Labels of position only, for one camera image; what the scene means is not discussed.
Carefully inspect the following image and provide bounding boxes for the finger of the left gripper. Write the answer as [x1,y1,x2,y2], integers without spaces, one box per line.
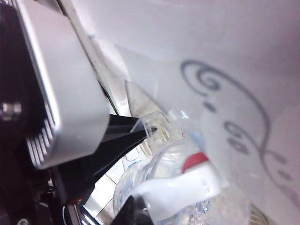
[89,130,148,179]
[103,113,141,143]

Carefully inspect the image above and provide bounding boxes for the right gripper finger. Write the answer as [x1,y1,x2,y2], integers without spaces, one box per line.
[113,194,154,225]

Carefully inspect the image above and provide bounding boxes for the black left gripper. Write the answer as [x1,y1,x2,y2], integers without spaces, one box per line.
[0,152,104,225]

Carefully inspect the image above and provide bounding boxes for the clear plastic mug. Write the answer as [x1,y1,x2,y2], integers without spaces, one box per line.
[112,111,253,225]

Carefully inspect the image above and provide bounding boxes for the red hot water tap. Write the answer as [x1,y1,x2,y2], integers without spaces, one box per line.
[130,110,229,222]

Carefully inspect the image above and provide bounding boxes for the white water dispenser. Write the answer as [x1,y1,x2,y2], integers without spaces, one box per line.
[58,0,300,225]

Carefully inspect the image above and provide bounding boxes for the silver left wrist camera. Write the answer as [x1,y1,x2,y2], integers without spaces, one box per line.
[17,0,111,171]

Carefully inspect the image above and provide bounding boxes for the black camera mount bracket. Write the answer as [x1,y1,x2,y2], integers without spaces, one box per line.
[0,0,38,169]

